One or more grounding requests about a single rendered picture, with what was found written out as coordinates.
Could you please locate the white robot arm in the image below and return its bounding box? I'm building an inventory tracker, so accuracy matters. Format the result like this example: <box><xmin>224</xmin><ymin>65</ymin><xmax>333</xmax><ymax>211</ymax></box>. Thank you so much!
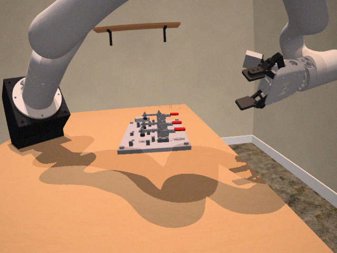
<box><xmin>12</xmin><ymin>0</ymin><xmax>337</xmax><ymax>119</ymax></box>

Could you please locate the black toggle clamp with red handle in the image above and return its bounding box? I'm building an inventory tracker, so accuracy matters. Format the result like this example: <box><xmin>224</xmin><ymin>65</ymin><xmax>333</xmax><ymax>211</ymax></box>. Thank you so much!
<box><xmin>141</xmin><ymin>118</ymin><xmax>182</xmax><ymax>129</ymax></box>

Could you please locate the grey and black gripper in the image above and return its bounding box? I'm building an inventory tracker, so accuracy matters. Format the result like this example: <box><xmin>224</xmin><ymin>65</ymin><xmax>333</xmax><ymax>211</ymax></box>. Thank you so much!
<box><xmin>235</xmin><ymin>52</ymin><xmax>307</xmax><ymax>110</ymax></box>

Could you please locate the grey toggle clamp with red handle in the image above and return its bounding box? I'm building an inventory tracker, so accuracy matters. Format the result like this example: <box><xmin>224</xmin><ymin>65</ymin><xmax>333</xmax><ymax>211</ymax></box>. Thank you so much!
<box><xmin>138</xmin><ymin>124</ymin><xmax>186</xmax><ymax>143</ymax></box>

